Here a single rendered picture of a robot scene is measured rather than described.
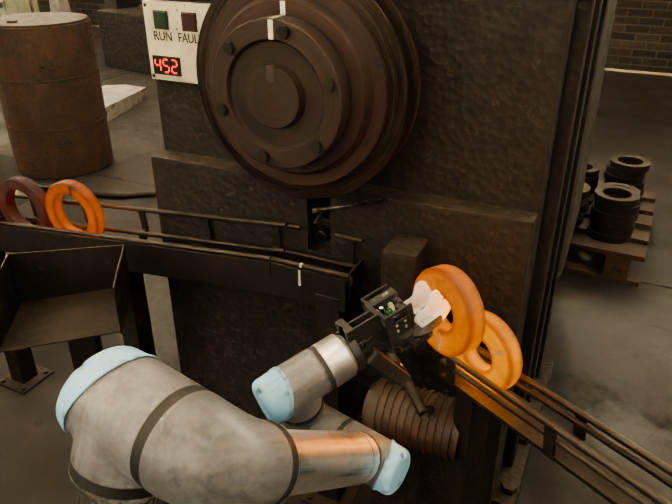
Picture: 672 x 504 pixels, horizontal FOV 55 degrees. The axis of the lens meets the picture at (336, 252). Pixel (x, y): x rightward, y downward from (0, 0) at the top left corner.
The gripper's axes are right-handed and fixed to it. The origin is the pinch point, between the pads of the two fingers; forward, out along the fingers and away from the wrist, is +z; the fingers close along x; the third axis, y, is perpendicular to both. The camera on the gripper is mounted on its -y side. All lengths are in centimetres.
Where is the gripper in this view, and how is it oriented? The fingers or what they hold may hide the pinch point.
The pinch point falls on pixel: (447, 301)
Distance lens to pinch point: 110.4
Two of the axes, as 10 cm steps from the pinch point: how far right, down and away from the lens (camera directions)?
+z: 8.3, -4.6, 3.1
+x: -5.0, -3.9, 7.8
